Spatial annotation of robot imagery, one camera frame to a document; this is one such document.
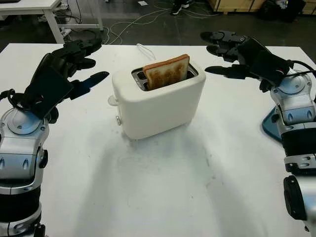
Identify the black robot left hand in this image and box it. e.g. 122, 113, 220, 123
40, 33, 111, 124

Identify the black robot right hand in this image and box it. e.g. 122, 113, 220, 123
199, 31, 274, 94

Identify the browned toast slice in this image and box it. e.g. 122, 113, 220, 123
142, 54, 190, 90

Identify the person in black clothes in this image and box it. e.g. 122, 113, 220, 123
170, 0, 191, 15

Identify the white two-slot toaster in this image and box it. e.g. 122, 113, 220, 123
107, 60, 207, 140

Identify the wooden crate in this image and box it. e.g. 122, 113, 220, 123
208, 0, 316, 12

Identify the black bag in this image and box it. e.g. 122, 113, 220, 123
258, 0, 306, 24

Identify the white desk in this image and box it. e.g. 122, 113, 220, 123
0, 0, 104, 44

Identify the blue plastic tray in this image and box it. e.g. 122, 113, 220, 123
261, 105, 284, 143

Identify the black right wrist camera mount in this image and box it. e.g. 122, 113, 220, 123
253, 48, 291, 83

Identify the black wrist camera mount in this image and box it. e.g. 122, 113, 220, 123
253, 48, 291, 83
24, 67, 74, 119

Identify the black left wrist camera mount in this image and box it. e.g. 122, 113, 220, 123
24, 67, 74, 119

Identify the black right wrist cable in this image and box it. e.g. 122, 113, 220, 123
287, 60, 316, 75

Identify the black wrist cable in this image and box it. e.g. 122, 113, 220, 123
0, 89, 25, 112
287, 60, 316, 75

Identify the white floor cable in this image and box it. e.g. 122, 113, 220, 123
108, 6, 220, 45

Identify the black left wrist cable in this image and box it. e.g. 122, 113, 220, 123
0, 89, 25, 112

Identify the white toaster power cord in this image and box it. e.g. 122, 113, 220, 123
136, 43, 157, 61

